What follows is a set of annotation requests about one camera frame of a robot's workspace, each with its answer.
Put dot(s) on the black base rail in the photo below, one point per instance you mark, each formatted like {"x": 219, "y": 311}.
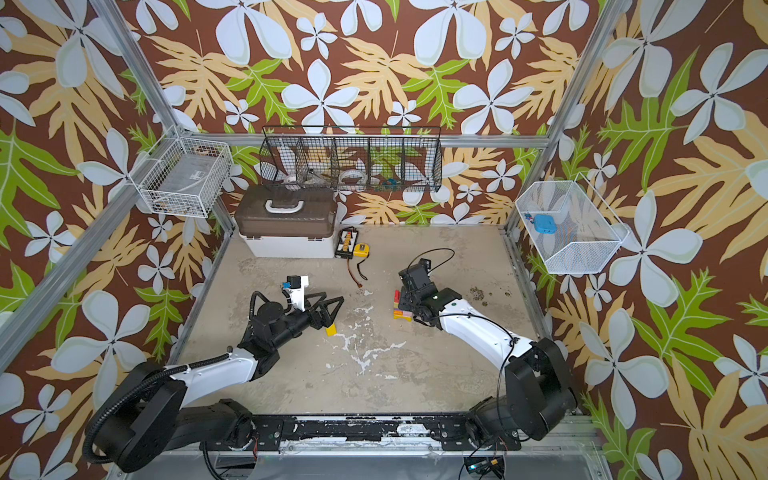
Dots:
{"x": 441, "y": 432}

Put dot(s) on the aluminium corner frame post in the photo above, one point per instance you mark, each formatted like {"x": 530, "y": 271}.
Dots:
{"x": 585, "y": 68}

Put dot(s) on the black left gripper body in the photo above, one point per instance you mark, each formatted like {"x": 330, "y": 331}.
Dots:
{"x": 296, "y": 323}

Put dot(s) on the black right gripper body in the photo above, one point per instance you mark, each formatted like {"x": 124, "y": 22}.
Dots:
{"x": 417, "y": 297}

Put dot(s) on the white wire basket left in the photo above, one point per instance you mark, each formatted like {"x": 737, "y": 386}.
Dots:
{"x": 182, "y": 174}

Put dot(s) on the white wire basket right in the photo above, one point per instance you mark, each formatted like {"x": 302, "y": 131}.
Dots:
{"x": 589, "y": 231}

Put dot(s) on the brown lid white toolbox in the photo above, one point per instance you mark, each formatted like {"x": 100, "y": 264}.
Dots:
{"x": 278, "y": 222}

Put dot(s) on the yellow tape measure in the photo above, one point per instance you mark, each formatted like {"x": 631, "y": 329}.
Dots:
{"x": 361, "y": 250}

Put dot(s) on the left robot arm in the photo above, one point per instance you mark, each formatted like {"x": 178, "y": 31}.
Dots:
{"x": 154, "y": 409}

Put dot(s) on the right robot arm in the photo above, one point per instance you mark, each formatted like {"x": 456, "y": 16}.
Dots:
{"x": 534, "y": 384}

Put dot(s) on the white wire basket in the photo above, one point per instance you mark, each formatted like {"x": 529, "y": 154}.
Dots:
{"x": 182, "y": 174}
{"x": 589, "y": 231}

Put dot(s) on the black charging board yellow connectors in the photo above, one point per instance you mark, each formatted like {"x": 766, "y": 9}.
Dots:
{"x": 346, "y": 243}

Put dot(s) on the blue object in basket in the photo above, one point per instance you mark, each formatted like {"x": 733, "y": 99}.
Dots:
{"x": 544, "y": 224}

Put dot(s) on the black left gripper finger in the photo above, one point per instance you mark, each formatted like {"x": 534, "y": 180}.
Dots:
{"x": 327, "y": 311}
{"x": 314, "y": 303}

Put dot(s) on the black wire wall basket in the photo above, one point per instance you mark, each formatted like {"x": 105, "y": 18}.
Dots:
{"x": 352, "y": 158}

